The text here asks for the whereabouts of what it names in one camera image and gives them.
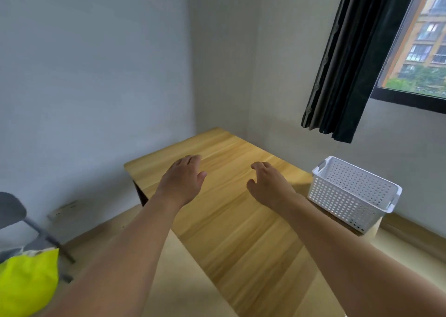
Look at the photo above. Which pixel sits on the person's left hand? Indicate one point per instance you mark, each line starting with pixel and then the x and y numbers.
pixel 183 180

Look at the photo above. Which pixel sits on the person's right hand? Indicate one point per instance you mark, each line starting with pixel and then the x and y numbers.
pixel 271 187

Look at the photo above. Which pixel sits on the white plastic basket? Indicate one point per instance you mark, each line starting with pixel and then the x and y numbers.
pixel 348 198

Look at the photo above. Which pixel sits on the yellow cloth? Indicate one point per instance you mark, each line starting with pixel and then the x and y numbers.
pixel 28 282

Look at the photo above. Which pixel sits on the person's left forearm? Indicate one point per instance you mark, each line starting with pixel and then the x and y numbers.
pixel 115 261

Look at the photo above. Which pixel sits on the person's right forearm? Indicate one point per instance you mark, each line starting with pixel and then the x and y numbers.
pixel 359 268

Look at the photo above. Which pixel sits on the wooden table with black legs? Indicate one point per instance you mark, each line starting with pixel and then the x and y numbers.
pixel 237 229

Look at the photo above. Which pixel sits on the wide dark curtain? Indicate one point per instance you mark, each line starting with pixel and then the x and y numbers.
pixel 359 58

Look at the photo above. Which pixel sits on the grey plastic chair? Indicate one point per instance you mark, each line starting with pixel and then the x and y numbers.
pixel 10 208

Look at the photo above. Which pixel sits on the black framed window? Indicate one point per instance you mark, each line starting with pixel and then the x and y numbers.
pixel 418 48

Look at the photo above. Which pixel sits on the white wall socket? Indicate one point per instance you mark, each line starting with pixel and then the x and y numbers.
pixel 55 214
pixel 70 207

